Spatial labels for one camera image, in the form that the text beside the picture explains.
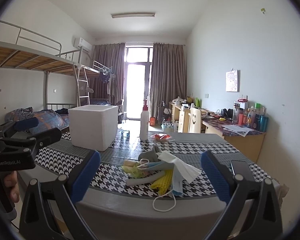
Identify blue face mask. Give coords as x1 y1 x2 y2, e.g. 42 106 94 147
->
137 160 184 213

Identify grey sock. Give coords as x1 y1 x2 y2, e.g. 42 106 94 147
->
138 145 161 163

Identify bagged pastel cloth bundle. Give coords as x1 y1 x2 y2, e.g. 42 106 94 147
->
121 159 149 178

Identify yellow foam fruit net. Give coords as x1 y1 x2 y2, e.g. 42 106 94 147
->
150 170 173 196

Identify person's left hand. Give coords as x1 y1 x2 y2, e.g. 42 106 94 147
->
0 171 20 203

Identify blue orange quilt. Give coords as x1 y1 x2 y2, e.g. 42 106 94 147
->
4 106 70 136

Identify houndstooth tablecloth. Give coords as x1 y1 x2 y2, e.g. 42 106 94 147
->
20 132 269 199

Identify white styrofoam box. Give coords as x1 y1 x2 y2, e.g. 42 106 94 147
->
68 105 118 152

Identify metal bunk bed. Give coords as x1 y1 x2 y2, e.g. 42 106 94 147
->
0 21 108 124

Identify wooden desk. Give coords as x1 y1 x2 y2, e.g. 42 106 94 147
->
169 102 266 162

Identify papers on desk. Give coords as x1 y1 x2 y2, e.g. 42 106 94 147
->
223 125 252 137

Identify white air conditioner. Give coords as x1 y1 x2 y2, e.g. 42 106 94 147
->
74 37 93 52

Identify black headphones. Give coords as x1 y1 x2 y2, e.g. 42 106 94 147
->
221 108 233 120

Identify left brown curtain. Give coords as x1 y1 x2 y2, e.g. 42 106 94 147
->
89 43 126 105

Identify brown curtain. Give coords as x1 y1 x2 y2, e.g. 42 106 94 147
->
150 43 187 117
89 43 126 105

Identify white pump bottle red cap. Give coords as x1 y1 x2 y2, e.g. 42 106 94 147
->
139 99 149 141

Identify wooden smiley chair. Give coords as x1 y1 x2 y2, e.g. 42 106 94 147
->
188 107 202 133

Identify red snack packet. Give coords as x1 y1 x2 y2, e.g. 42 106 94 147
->
150 133 172 142

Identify right brown curtain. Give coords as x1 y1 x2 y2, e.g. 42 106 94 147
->
150 43 187 117

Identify ceiling light fixture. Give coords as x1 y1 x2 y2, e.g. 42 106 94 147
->
111 12 155 19

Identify anime wall picture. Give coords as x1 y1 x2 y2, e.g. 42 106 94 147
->
225 70 239 92

